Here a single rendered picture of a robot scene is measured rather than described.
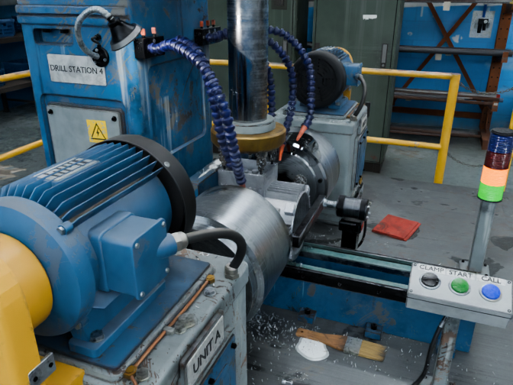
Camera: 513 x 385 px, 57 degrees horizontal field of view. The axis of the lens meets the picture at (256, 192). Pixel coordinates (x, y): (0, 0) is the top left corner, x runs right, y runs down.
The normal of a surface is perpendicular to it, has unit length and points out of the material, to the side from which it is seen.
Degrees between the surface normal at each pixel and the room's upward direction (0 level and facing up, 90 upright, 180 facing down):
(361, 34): 90
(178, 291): 0
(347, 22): 90
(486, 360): 0
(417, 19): 90
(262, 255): 66
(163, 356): 0
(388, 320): 90
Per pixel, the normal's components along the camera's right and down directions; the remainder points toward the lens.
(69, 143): -0.36, 0.36
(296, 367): 0.00, -0.92
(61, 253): -0.06, 0.23
